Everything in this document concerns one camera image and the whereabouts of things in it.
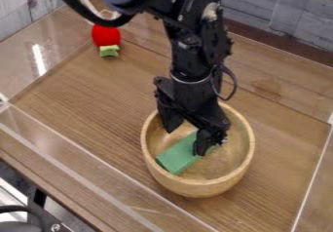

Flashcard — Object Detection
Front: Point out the light wooden bowl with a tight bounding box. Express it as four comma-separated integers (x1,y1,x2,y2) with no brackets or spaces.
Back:
139,102,254,198

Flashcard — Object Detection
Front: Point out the green rectangular block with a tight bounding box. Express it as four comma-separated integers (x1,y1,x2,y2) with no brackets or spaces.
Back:
154,133,202,175

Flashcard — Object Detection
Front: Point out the black table leg bracket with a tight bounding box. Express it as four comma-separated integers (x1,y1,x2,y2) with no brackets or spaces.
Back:
27,188,73,232

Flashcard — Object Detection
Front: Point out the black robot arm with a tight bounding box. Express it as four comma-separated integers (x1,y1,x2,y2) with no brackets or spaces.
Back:
62,0,233,156

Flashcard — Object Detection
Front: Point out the black cable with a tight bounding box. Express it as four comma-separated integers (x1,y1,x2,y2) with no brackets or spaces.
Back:
0,205,43,232

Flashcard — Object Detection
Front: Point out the red plush strawberry toy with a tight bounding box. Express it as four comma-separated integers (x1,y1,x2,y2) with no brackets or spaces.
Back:
90,24,121,58

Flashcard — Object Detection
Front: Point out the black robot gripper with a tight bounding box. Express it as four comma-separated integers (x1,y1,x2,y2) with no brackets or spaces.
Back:
153,73,230,156

